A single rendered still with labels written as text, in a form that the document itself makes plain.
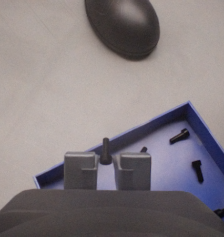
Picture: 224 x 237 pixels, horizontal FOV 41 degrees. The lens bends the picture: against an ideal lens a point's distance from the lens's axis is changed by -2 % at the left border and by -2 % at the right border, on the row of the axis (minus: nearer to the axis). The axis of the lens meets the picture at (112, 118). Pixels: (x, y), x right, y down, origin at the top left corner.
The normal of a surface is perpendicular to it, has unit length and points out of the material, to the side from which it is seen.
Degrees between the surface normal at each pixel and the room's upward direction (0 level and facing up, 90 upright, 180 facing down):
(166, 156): 0
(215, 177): 0
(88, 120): 0
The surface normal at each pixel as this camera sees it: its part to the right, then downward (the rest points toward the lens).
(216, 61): 0.04, -0.44
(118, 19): -0.45, 0.05
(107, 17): -0.65, 0.14
